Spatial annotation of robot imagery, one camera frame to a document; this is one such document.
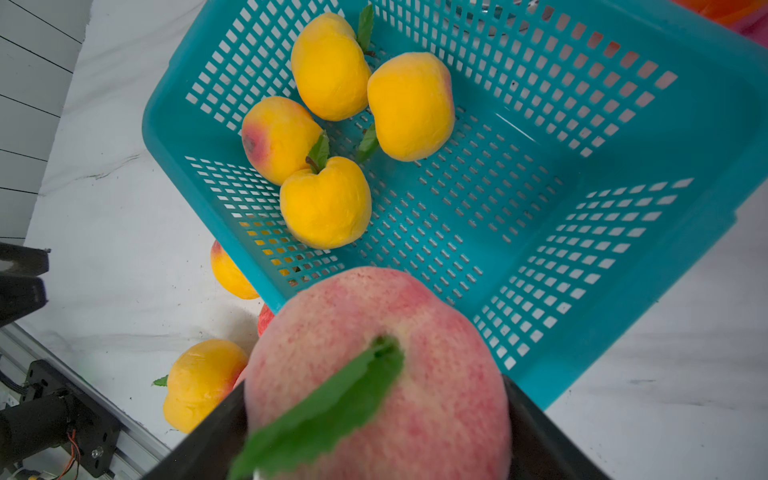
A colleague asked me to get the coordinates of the pink plastic goblet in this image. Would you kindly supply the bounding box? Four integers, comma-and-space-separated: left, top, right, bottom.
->
729, 10, 768, 48

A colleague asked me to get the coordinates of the yellow peach leaf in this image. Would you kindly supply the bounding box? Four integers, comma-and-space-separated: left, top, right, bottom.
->
152, 339, 248, 434

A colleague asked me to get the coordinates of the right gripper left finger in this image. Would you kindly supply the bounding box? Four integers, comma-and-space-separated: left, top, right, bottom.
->
143, 383, 247, 480

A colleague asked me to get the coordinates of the yellow peach with leaf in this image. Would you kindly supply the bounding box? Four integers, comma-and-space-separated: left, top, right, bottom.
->
291, 13, 371, 122

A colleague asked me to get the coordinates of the yellow peach red spot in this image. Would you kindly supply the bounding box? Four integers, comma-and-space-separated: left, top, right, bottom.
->
241, 96, 323, 186

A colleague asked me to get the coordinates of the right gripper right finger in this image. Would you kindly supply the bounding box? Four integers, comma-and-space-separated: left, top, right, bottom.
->
502, 376, 609, 480

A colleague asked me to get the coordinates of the teal plastic basket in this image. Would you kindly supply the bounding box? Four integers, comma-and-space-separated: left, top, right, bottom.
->
142, 1, 767, 408

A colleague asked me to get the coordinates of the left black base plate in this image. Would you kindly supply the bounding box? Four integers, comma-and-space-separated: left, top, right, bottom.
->
20, 360, 121, 477

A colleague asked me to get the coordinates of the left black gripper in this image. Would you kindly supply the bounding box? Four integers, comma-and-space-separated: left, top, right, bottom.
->
1, 243, 49, 327

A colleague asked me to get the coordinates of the pink peach bottom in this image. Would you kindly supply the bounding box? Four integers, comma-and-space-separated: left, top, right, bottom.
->
229, 267, 512, 479

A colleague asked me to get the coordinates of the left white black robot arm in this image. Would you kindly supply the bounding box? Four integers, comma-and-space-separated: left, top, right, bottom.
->
1, 243, 69, 469

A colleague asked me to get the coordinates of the aluminium mounting rail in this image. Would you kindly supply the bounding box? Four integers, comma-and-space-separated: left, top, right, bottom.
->
1, 325, 170, 479

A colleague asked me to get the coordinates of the yellow red peach top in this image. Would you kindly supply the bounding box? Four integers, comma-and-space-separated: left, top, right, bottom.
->
210, 240, 259, 300

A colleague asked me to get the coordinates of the orange plastic bowl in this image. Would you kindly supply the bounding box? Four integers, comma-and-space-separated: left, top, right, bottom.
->
673, 0, 767, 26

